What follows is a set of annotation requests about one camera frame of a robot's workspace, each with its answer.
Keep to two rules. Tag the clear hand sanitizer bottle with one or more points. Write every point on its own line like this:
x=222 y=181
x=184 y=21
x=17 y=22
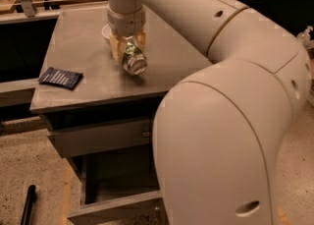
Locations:
x=304 y=37

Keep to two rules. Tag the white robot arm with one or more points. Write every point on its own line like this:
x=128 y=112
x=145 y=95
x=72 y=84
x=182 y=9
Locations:
x=217 y=133

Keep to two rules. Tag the black cylindrical bar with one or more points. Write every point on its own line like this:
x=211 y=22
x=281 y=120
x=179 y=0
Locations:
x=30 y=200

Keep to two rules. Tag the dark blue rxbar wrapper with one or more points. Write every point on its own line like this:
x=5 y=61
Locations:
x=60 y=78

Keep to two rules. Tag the grey drawer cabinet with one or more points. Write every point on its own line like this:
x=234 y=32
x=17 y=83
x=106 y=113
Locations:
x=106 y=91

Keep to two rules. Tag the green soda can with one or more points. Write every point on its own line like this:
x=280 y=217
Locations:
x=134 y=61

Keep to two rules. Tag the white ceramic bowl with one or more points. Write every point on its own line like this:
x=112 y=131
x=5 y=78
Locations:
x=106 y=33

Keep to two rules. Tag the closed upper drawer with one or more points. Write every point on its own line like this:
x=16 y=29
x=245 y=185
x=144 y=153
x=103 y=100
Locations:
x=100 y=137

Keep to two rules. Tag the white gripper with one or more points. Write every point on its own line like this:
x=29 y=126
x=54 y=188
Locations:
x=127 y=23

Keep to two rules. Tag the open bottom drawer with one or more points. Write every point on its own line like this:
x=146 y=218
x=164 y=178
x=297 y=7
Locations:
x=117 y=184

